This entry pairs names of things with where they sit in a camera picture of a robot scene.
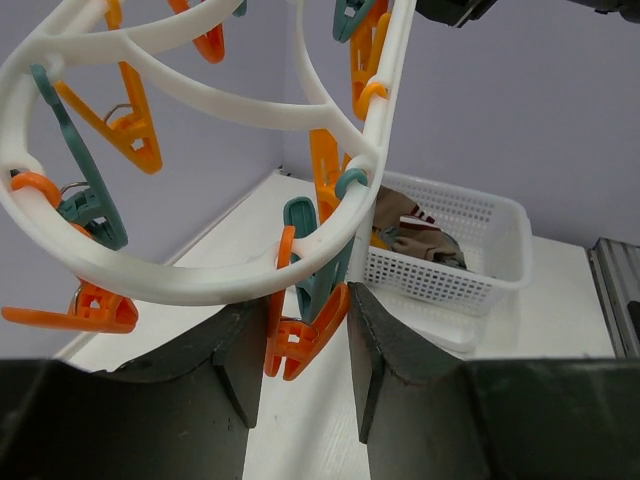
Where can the yellow-orange clothespin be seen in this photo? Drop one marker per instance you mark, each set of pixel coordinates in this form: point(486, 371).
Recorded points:
point(327, 168)

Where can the beige striped sock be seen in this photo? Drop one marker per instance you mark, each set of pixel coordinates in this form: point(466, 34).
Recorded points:
point(409, 230)

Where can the yellow sock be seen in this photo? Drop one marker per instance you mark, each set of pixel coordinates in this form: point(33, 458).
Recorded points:
point(377, 242)

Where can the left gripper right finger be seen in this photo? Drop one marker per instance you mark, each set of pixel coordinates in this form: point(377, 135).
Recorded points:
point(423, 413)

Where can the white clothes rack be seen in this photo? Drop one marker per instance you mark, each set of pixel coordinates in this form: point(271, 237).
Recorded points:
point(448, 329)

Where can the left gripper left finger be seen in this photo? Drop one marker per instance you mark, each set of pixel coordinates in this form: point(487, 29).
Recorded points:
point(181, 411)

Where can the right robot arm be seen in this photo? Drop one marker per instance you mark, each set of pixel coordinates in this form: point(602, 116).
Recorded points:
point(456, 14)

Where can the orange clothespin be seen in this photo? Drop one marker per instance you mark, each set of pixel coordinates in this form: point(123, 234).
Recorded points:
point(296, 343)
point(92, 309)

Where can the teal clothespin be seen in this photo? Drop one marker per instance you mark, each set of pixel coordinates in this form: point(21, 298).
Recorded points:
point(327, 273)

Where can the white plastic basket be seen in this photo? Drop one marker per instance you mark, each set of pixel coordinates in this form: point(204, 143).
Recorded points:
point(493, 232)

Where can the aluminium rail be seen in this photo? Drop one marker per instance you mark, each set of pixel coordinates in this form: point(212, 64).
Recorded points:
point(615, 270)

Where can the white round clip hanger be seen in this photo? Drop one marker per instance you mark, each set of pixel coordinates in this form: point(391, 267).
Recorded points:
point(214, 142)

